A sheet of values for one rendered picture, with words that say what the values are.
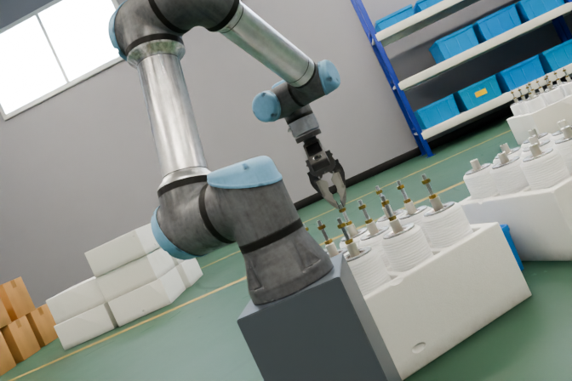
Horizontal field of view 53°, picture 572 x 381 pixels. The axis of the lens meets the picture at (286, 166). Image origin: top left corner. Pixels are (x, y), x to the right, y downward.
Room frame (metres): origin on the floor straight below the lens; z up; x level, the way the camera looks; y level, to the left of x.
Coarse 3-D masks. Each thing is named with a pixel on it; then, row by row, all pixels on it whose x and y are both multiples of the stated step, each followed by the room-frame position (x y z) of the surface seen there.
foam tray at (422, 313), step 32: (480, 224) 1.33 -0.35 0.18; (448, 256) 1.22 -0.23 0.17; (480, 256) 1.25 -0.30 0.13; (512, 256) 1.27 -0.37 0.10; (384, 288) 1.17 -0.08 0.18; (416, 288) 1.19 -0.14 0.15; (448, 288) 1.21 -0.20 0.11; (480, 288) 1.24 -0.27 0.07; (512, 288) 1.26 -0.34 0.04; (384, 320) 1.16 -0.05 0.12; (416, 320) 1.18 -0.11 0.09; (448, 320) 1.20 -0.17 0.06; (480, 320) 1.23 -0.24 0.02; (416, 352) 1.17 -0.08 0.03
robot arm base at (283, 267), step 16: (272, 240) 0.93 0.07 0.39; (288, 240) 0.93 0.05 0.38; (304, 240) 0.95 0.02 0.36; (256, 256) 0.94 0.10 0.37; (272, 256) 0.93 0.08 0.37; (288, 256) 0.92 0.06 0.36; (304, 256) 0.94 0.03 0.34; (320, 256) 0.95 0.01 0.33; (256, 272) 0.94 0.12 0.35; (272, 272) 0.92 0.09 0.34; (288, 272) 0.92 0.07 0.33; (304, 272) 0.92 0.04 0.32; (320, 272) 0.93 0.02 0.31; (256, 288) 0.95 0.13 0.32; (272, 288) 0.92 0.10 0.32; (288, 288) 0.91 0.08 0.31; (256, 304) 0.95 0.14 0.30
